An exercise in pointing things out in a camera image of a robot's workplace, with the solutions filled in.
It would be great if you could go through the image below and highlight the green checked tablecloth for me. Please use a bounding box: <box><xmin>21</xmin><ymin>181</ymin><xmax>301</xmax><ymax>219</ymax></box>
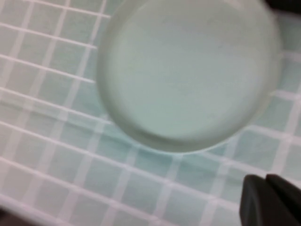
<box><xmin>0</xmin><ymin>0</ymin><xmax>301</xmax><ymax>226</ymax></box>

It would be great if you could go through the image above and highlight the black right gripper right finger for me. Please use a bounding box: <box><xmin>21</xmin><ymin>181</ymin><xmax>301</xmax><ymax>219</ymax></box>
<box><xmin>265</xmin><ymin>0</ymin><xmax>301</xmax><ymax>14</ymax></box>

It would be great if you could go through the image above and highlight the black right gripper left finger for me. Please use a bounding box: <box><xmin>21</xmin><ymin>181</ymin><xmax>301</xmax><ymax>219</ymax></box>
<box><xmin>239</xmin><ymin>173</ymin><xmax>301</xmax><ymax>226</ymax></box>

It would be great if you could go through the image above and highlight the mint green plate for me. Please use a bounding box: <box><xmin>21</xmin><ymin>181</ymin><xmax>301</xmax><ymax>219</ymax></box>
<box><xmin>96</xmin><ymin>0</ymin><xmax>282</xmax><ymax>154</ymax></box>

